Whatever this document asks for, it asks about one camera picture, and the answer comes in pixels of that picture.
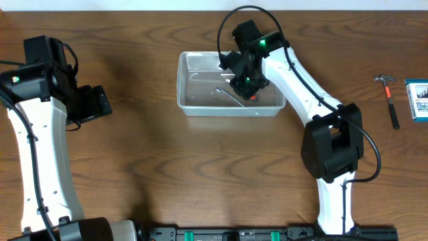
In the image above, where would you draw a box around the silver offset wrench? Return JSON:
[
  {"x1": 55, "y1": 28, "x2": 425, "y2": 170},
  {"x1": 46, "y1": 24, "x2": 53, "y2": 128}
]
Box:
[{"x1": 215, "y1": 86, "x2": 245, "y2": 107}]

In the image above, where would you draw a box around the clear plastic container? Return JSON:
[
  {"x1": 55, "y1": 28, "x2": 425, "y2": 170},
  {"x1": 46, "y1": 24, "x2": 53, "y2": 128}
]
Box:
[{"x1": 177, "y1": 52, "x2": 287, "y2": 117}]

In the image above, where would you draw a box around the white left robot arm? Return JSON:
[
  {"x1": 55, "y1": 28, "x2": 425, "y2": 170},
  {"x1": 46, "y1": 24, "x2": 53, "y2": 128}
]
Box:
[{"x1": 1, "y1": 57, "x2": 138, "y2": 240}]

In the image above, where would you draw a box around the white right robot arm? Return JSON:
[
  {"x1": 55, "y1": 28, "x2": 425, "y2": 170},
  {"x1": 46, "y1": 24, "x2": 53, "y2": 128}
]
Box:
[{"x1": 222, "y1": 30, "x2": 364, "y2": 235}]

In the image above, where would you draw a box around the small red black hammer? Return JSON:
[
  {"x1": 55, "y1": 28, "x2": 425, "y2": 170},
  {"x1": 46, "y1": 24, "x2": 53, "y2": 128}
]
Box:
[{"x1": 374, "y1": 74, "x2": 400, "y2": 130}]

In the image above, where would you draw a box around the blue white small box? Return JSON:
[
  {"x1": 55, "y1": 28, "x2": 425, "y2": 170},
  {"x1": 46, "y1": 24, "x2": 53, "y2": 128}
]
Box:
[{"x1": 405, "y1": 79, "x2": 427, "y2": 123}]

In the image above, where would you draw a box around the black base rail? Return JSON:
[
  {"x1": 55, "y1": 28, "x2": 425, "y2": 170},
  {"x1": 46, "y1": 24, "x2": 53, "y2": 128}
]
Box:
[{"x1": 138, "y1": 226, "x2": 399, "y2": 241}]

